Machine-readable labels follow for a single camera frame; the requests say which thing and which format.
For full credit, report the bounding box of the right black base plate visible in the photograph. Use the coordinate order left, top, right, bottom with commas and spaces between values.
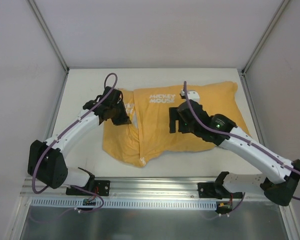
197, 182, 243, 200

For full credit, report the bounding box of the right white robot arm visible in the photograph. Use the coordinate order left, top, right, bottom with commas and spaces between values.
168, 100, 300, 207

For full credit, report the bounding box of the left aluminium frame post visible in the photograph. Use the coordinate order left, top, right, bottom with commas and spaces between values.
26, 0, 70, 74

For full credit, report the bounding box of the aluminium frame post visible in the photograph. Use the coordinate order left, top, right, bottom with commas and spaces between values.
26, 0, 70, 74
241, 0, 291, 76

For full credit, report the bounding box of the right aluminium frame post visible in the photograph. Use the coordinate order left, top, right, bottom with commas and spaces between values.
241, 0, 291, 76

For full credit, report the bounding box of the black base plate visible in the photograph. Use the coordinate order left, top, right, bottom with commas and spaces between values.
65, 179, 111, 197
197, 182, 243, 200

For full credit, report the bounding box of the white slotted cable duct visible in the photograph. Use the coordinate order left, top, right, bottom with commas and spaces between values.
31, 197, 217, 211

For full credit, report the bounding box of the yellow Mickey Mouse pillowcase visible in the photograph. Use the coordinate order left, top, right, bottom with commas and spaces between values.
102, 81, 249, 168

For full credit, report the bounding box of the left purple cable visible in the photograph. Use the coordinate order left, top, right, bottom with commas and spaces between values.
31, 72, 120, 195

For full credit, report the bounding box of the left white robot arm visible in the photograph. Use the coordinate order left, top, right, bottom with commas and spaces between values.
27, 86, 131, 195

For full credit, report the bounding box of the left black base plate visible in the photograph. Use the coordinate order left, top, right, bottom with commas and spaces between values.
65, 179, 111, 197

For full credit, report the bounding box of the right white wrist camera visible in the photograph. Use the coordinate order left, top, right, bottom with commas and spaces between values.
180, 90, 200, 103

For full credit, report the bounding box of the aluminium mounting rail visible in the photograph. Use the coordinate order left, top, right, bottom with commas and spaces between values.
19, 176, 266, 201

